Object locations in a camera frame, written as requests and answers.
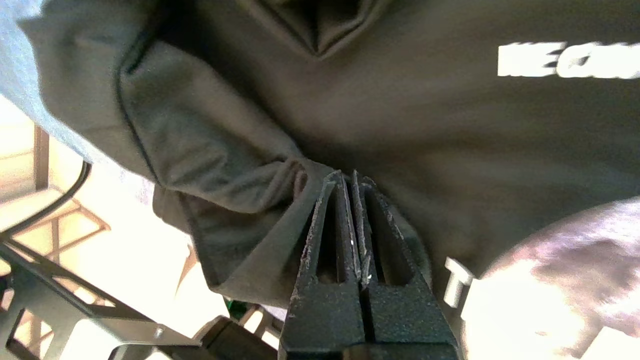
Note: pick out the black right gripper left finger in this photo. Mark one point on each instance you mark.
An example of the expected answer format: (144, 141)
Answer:
(325, 320)

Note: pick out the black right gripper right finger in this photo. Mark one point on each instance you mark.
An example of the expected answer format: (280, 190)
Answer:
(405, 315)

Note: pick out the black printed T-shirt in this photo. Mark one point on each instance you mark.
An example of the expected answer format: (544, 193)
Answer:
(400, 125)

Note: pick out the blue bed sheet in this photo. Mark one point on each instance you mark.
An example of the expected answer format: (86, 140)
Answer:
(30, 75)

